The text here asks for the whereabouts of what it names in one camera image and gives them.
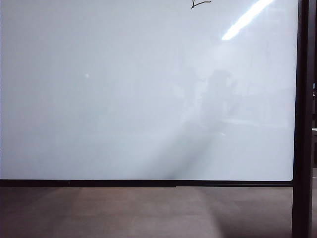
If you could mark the black ink number mark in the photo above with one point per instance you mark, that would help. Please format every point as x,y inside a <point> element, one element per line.
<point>198,4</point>

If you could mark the dark device with blue light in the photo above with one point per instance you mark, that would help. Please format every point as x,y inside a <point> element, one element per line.
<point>315,89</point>

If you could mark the white glossy whiteboard panel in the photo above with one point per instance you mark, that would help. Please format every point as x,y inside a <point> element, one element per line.
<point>99,99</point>

